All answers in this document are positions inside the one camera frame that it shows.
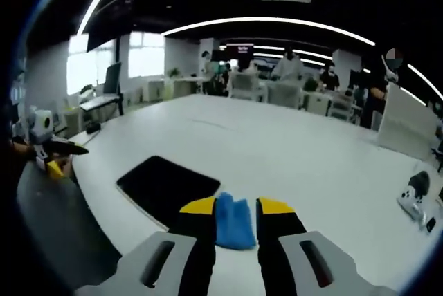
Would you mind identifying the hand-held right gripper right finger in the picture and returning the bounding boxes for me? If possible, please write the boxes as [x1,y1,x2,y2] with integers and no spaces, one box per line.
[255,196,399,296]

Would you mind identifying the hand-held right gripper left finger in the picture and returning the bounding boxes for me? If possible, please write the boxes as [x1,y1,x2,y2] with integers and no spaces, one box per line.
[74,196,217,296]

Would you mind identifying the blue cleaning cloth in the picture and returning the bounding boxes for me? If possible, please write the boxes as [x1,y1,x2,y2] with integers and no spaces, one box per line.
[215,191,257,250]

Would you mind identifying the person's left hand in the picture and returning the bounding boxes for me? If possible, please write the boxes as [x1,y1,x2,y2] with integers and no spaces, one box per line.
[12,138,37,158]

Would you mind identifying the grey mesh chair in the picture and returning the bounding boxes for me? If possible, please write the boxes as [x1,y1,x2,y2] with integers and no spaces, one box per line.
[15,160,122,290]

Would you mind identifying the grey laptop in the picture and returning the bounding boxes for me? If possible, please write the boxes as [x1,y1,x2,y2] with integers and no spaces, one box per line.
[79,94,122,112]

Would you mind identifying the bright window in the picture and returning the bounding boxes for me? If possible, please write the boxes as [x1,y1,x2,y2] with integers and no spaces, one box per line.
[67,35,117,95]
[128,32,165,78]

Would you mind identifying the dark monitor on stand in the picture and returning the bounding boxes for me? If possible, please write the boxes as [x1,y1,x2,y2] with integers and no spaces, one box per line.
[103,62,123,96]

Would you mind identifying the white device with black wheel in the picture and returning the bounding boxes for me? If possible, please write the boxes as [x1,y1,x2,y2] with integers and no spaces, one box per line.
[397,170,437,233]

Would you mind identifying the white low cabinet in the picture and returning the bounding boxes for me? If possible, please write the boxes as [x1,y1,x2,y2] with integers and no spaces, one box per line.
[148,76,205,102]

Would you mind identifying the white standing board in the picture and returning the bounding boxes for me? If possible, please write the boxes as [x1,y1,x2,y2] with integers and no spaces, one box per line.
[377,83,439,162]

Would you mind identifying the white office chair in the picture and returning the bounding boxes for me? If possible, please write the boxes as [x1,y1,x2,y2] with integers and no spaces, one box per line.
[230,71,260,100]
[268,81,302,109]

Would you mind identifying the red display screen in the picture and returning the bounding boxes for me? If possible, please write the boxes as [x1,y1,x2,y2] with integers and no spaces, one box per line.
[226,42,255,55]

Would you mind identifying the curved ceiling light strip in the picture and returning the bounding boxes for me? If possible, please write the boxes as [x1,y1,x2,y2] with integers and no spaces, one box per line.
[162,17,377,47]

